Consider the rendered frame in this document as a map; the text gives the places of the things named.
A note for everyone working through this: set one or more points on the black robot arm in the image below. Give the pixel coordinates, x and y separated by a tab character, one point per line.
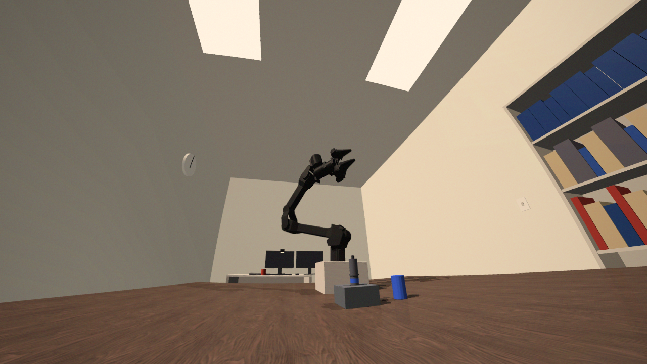
338	236

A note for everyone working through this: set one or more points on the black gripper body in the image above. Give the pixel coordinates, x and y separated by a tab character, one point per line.
333	165

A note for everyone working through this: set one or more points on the dark grey marker with blue band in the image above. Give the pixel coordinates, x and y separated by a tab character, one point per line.
353	271

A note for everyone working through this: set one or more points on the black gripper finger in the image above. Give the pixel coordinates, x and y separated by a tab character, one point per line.
346	164
343	152

